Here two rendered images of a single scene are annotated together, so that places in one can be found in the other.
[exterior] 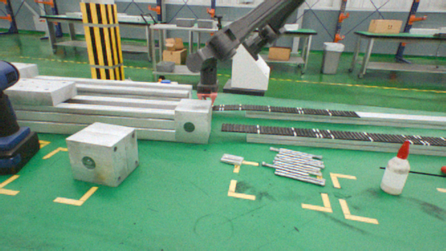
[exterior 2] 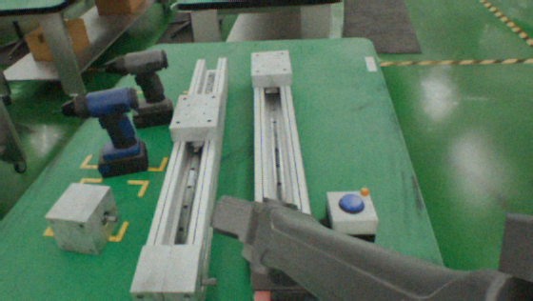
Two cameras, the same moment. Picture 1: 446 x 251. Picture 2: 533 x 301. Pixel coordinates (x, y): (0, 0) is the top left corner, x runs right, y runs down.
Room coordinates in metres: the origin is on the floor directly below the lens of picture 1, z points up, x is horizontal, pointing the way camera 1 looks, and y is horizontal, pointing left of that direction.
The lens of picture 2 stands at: (0.85, -0.35, 1.40)
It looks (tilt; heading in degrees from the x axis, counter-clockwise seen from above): 33 degrees down; 96
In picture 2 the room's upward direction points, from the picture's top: 8 degrees counter-clockwise
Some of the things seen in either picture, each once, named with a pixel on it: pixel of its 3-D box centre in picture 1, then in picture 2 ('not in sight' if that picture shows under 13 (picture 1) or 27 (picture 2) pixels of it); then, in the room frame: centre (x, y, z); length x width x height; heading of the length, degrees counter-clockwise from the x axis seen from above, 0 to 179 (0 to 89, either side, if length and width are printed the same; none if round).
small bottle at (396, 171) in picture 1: (398, 166); not in sight; (0.48, -0.37, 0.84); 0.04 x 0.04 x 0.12
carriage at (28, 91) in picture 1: (38, 95); (198, 120); (0.73, 0.52, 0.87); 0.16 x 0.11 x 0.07; 87
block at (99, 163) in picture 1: (109, 150); (89, 218); (0.51, 0.24, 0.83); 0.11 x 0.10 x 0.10; 167
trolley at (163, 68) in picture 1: (183, 52); not in sight; (3.98, 0.57, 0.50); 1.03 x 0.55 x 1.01; 92
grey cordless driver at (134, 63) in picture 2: not in sight; (137, 90); (0.54, 0.68, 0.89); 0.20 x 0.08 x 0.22; 11
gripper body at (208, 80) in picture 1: (208, 77); (286, 261); (0.89, 0.04, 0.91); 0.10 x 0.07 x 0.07; 177
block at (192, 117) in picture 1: (194, 119); (179, 285); (0.71, 0.07, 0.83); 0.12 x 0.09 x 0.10; 177
